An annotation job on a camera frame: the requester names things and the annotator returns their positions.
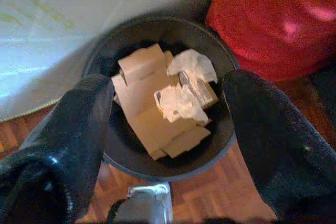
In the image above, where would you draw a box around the red fabric cushion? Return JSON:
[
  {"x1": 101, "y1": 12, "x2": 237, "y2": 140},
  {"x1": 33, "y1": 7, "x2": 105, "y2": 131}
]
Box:
[{"x1": 206, "y1": 0, "x2": 336, "y2": 83}]

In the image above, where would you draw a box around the white crumpled paper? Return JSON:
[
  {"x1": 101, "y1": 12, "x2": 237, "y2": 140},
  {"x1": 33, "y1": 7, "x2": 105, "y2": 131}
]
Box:
[
  {"x1": 154, "y1": 84, "x2": 212, "y2": 125},
  {"x1": 166, "y1": 49, "x2": 218, "y2": 83}
]

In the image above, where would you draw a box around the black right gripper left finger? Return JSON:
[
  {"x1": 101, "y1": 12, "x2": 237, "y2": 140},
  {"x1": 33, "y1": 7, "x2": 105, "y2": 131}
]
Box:
[{"x1": 0, "y1": 73, "x2": 117, "y2": 224}]

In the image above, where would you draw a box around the black round waste bin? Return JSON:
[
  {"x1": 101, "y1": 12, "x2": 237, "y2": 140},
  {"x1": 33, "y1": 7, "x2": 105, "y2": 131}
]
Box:
[{"x1": 81, "y1": 16, "x2": 240, "y2": 183}]

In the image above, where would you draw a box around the silver robot right leg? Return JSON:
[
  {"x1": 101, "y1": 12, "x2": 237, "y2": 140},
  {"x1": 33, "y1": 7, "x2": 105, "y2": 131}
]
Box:
[{"x1": 112, "y1": 181, "x2": 174, "y2": 224}]

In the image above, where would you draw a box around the small brown printed box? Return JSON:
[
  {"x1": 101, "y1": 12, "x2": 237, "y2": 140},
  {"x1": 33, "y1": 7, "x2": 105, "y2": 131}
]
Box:
[{"x1": 178, "y1": 71, "x2": 219, "y2": 110}]

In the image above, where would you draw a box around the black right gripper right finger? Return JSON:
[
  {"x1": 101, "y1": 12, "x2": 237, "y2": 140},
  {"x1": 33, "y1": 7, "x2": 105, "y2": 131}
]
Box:
[{"x1": 222, "y1": 69, "x2": 336, "y2": 224}]

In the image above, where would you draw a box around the brown flattened cardboard box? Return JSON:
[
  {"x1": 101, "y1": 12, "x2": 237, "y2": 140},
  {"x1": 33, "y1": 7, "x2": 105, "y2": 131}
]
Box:
[{"x1": 111, "y1": 42, "x2": 218, "y2": 161}]

